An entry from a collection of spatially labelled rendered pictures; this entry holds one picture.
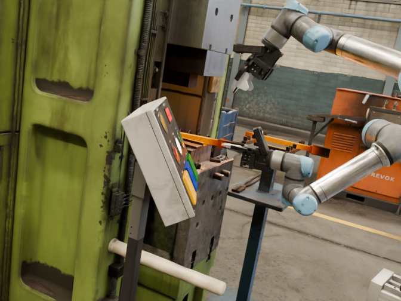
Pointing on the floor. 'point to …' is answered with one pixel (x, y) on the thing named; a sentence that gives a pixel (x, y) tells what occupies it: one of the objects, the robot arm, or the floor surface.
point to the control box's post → (134, 248)
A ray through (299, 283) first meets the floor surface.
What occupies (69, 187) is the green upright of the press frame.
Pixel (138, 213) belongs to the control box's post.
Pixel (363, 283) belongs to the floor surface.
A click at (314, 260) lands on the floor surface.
